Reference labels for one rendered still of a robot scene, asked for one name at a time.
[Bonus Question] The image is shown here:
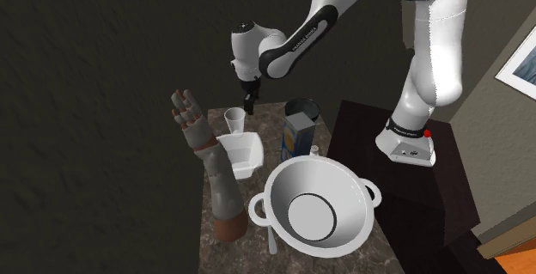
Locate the grey forearm and hand figure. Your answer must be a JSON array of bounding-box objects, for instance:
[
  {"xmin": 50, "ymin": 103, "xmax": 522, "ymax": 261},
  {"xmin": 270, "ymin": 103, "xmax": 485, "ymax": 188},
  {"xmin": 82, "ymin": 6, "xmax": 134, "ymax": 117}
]
[{"xmin": 170, "ymin": 88, "xmax": 251, "ymax": 243}]

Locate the clear plastic cup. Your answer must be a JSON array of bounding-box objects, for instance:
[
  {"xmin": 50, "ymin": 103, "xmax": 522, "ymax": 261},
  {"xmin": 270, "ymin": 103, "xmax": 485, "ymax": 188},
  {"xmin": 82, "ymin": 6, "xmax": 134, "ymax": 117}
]
[{"xmin": 223, "ymin": 107, "xmax": 247, "ymax": 136}]

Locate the dark round pot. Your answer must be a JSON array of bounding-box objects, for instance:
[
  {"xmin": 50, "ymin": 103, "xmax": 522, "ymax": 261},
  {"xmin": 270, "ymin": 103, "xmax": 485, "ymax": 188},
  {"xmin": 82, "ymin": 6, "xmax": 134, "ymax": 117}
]
[{"xmin": 283, "ymin": 98, "xmax": 321, "ymax": 124}]

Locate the white square bowl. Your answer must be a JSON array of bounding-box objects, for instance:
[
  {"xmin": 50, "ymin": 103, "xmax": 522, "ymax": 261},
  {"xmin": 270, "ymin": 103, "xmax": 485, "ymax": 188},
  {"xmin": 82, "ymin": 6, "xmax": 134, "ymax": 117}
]
[{"xmin": 216, "ymin": 131, "xmax": 265, "ymax": 181}]

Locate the blue and yellow box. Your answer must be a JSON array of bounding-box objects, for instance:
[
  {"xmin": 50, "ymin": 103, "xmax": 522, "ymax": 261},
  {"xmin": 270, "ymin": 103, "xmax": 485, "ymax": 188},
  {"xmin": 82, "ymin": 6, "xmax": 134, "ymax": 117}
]
[{"xmin": 280, "ymin": 112, "xmax": 317, "ymax": 163}]

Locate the dark robot stand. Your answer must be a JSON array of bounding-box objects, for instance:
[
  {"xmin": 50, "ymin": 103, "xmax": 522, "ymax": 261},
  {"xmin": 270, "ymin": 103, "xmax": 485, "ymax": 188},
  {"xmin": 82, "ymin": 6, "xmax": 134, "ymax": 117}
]
[{"xmin": 326, "ymin": 99, "xmax": 481, "ymax": 274}]

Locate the large white two-handled bowl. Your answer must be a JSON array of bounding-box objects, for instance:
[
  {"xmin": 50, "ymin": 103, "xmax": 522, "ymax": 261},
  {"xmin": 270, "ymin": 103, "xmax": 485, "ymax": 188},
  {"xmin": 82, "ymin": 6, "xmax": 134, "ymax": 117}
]
[{"xmin": 247, "ymin": 154, "xmax": 383, "ymax": 260}]

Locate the white utensil handle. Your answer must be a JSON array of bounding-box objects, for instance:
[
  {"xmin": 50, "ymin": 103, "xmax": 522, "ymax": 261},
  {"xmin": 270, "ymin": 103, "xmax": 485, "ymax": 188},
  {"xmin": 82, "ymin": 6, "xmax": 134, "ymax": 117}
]
[{"xmin": 267, "ymin": 226, "xmax": 279, "ymax": 256}]

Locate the white framed wall picture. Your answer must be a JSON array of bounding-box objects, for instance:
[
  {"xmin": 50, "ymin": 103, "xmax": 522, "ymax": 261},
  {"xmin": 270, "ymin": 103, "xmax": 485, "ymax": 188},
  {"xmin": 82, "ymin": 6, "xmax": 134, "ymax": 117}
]
[{"xmin": 494, "ymin": 33, "xmax": 536, "ymax": 100}]

